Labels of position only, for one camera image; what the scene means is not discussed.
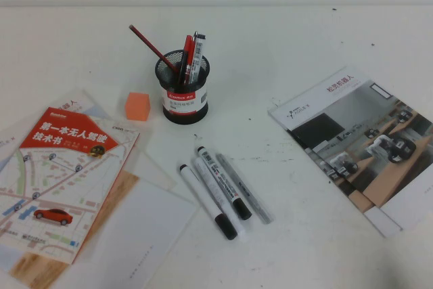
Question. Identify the grey pen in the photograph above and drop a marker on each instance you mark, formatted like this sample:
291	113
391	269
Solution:
245	191

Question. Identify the black mesh pen holder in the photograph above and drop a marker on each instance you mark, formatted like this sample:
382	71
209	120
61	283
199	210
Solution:
184	104

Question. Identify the thin silver pen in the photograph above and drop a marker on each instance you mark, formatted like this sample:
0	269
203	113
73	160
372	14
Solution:
195	36

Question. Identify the white translucent pen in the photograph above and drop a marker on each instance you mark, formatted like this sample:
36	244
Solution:
233	224

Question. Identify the printed marker black cap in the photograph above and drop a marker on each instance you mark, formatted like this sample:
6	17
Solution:
221	180

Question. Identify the plain white marker black cap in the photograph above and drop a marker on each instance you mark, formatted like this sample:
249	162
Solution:
206	201

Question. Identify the white glossy paper sheet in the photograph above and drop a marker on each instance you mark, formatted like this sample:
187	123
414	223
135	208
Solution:
154	170

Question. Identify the orange foam cube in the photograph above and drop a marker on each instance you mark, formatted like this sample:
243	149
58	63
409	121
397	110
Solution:
137	106

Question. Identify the red pencil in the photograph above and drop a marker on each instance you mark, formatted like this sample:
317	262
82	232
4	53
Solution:
149	43

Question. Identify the white sheet with wood print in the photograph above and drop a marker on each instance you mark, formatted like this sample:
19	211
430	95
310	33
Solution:
152	228

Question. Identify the brochure with red title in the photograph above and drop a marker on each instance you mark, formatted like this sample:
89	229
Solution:
91	104

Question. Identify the robot lab photo brochure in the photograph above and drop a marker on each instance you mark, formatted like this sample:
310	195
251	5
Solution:
358	140

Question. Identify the orange car map book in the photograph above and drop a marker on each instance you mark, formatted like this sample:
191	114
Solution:
67	180

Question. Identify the white brochure under photo brochure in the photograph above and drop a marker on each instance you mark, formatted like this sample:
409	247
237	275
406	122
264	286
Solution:
389	218

